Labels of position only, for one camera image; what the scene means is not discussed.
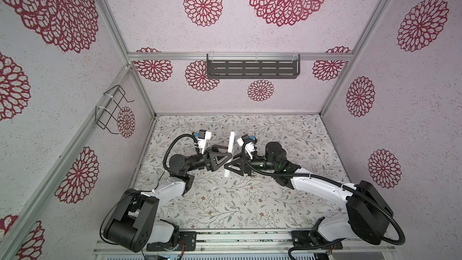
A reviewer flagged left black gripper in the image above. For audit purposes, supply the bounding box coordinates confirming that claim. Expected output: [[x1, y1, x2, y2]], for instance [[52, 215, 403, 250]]
[[186, 145, 232, 173]]

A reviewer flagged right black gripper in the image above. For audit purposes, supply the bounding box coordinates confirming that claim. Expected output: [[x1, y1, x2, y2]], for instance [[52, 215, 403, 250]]
[[226, 152, 279, 178]]

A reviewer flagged white remote control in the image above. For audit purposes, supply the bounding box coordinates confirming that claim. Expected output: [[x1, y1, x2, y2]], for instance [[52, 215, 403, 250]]
[[224, 131, 235, 178]]

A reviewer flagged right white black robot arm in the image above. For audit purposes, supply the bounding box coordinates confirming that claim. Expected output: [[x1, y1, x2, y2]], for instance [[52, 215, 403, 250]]
[[225, 135, 393, 247]]

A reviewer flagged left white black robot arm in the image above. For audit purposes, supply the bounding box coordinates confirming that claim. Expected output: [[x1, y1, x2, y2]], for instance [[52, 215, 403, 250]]
[[100, 145, 233, 253]]

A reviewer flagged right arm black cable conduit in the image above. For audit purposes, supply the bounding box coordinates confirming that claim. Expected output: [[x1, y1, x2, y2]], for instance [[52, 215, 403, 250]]
[[241, 140, 406, 246]]

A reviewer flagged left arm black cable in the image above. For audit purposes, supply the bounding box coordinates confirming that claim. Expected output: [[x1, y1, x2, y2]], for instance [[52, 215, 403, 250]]
[[162, 133, 199, 172]]

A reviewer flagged grey slotted wall shelf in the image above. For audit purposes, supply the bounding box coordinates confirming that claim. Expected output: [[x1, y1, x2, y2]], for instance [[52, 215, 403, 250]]
[[206, 54, 300, 79]]

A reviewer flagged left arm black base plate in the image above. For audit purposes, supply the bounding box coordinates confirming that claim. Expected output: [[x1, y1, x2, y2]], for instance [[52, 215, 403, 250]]
[[146, 231, 197, 252]]

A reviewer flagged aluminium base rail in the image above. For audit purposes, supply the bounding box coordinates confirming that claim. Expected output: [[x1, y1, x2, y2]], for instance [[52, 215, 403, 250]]
[[93, 227, 397, 255]]

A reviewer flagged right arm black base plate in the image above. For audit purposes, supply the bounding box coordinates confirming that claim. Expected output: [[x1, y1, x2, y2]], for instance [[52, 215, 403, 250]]
[[290, 230, 343, 252]]

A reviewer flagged black wire wall basket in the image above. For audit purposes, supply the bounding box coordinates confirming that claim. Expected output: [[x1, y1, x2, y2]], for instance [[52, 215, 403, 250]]
[[94, 85, 136, 138]]

